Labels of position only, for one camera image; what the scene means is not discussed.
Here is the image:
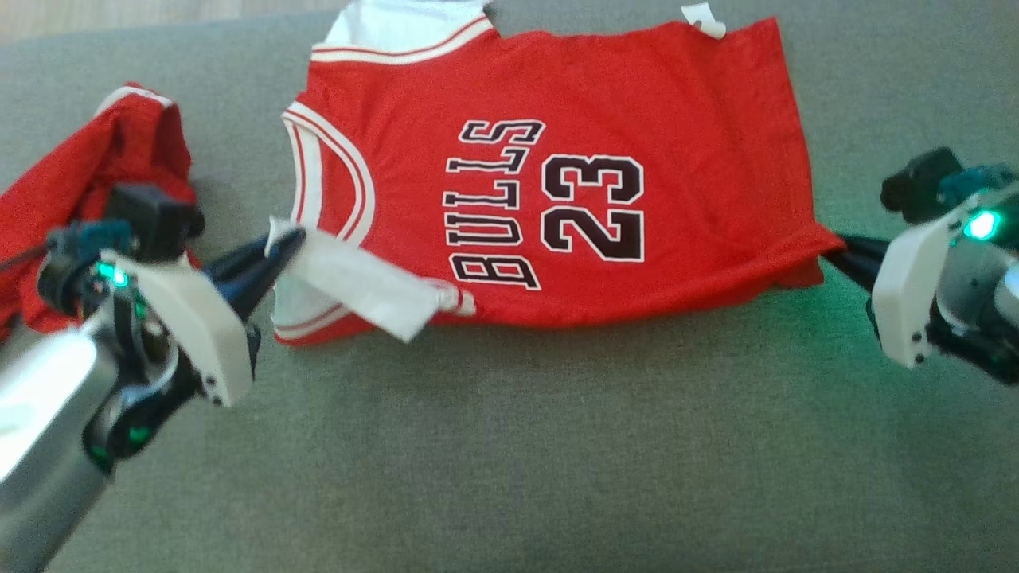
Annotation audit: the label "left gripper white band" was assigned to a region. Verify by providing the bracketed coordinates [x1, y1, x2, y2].
[97, 227, 308, 408]

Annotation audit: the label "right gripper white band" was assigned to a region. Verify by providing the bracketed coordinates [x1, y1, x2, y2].
[819, 185, 1019, 369]

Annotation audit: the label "red Bulls basketball jersey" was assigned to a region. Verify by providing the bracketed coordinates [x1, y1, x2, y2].
[271, 0, 846, 348]

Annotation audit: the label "red shorts with white stripe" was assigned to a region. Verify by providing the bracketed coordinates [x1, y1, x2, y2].
[0, 82, 200, 339]

